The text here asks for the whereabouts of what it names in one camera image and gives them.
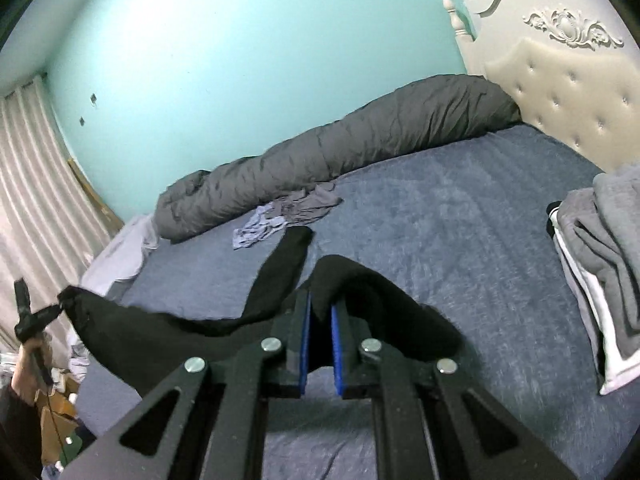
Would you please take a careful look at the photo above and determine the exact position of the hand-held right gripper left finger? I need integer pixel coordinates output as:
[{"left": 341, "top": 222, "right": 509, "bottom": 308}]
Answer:
[{"left": 60, "top": 287, "right": 313, "bottom": 480}]

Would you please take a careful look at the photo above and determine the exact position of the black sweater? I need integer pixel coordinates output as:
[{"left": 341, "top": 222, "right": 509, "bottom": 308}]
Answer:
[{"left": 59, "top": 226, "right": 463, "bottom": 396}]

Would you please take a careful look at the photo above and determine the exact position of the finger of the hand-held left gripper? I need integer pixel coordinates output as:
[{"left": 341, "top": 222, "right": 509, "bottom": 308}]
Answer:
[{"left": 27, "top": 301, "right": 65, "bottom": 333}]

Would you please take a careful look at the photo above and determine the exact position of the cream tufted headboard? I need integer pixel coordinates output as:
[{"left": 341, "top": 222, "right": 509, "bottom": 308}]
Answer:
[{"left": 442, "top": 0, "right": 640, "bottom": 176}]

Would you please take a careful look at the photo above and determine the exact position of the dark grey duvet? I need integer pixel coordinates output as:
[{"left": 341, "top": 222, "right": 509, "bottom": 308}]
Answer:
[{"left": 154, "top": 74, "right": 523, "bottom": 245}]

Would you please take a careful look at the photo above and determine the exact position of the beige striped curtain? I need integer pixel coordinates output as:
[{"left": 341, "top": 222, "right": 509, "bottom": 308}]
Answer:
[{"left": 0, "top": 74, "right": 123, "bottom": 361}]

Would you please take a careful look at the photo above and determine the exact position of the brown cardboard box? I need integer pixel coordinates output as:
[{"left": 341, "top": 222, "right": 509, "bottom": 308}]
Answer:
[{"left": 40, "top": 377, "right": 81, "bottom": 466}]

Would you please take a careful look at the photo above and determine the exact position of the person's left hand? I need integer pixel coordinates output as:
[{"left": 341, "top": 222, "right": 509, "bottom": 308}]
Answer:
[{"left": 10, "top": 336, "right": 53, "bottom": 406}]

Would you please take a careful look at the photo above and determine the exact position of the bed with blue sheet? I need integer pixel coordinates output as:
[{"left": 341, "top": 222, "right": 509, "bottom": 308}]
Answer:
[{"left": 75, "top": 122, "right": 640, "bottom": 480}]

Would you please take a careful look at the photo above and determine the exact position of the crumpled grey garment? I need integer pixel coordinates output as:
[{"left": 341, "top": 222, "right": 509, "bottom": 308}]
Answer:
[{"left": 272, "top": 182, "right": 345, "bottom": 226}]

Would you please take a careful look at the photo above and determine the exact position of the wooden frame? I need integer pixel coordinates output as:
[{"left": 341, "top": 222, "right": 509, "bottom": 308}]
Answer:
[{"left": 66, "top": 157, "right": 125, "bottom": 233}]

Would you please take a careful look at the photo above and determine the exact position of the white crumpled sheet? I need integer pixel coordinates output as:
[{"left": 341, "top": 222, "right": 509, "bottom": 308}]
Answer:
[{"left": 80, "top": 212, "right": 161, "bottom": 296}]

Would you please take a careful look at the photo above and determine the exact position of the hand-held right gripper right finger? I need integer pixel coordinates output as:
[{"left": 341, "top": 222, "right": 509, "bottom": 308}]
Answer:
[{"left": 330, "top": 305, "right": 581, "bottom": 480}]

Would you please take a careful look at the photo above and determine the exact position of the person's left forearm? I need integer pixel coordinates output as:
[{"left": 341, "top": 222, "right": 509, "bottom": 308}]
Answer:
[{"left": 0, "top": 385, "right": 43, "bottom": 480}]

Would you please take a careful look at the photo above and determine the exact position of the black white-striped garment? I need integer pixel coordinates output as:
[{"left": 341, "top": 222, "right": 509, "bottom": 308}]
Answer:
[{"left": 546, "top": 201, "right": 564, "bottom": 239}]

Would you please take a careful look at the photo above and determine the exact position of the folded grey clothes stack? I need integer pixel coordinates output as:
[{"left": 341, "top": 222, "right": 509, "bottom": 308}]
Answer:
[{"left": 550, "top": 162, "right": 640, "bottom": 396}]

